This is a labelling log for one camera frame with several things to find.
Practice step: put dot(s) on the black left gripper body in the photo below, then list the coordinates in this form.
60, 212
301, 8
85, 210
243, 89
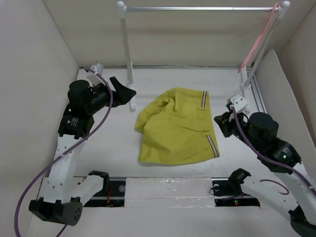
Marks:
117, 98

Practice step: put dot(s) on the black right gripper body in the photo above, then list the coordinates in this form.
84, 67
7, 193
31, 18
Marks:
229, 126

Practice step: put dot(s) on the yellow trousers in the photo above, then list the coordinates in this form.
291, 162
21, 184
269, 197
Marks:
177, 129

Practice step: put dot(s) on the pink clothes hanger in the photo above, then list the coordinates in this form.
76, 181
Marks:
259, 39

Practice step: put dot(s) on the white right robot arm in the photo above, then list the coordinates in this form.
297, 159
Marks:
259, 133

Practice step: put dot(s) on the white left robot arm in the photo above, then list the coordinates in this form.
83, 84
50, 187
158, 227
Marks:
61, 202

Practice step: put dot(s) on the white side board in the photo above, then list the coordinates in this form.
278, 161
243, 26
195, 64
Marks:
281, 104

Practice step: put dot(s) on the white clothes rack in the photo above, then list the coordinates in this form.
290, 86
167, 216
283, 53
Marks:
191, 37

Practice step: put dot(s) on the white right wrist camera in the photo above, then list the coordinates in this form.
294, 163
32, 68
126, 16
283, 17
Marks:
238, 102

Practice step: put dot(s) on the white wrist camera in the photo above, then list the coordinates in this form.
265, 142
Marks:
94, 71
238, 102

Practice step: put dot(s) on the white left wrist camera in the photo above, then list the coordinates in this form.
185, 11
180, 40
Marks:
94, 71

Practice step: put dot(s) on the aluminium rail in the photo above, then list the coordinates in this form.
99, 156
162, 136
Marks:
257, 95

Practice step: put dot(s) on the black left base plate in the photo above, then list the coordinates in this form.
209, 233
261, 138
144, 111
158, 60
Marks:
112, 196

